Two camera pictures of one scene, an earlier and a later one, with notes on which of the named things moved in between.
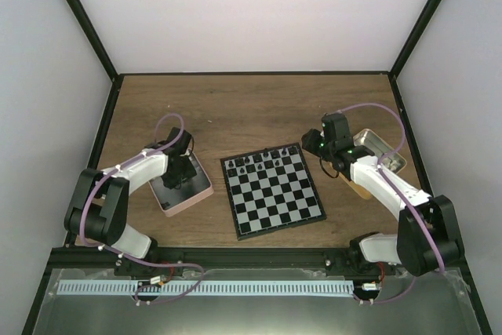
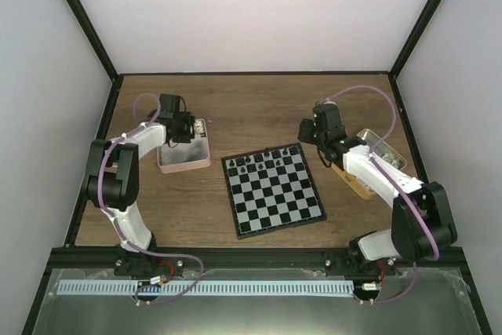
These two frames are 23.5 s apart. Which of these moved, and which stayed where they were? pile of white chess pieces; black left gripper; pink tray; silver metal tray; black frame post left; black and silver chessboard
Moved: pink tray; black left gripper
Stayed: silver metal tray; black frame post left; pile of white chess pieces; black and silver chessboard
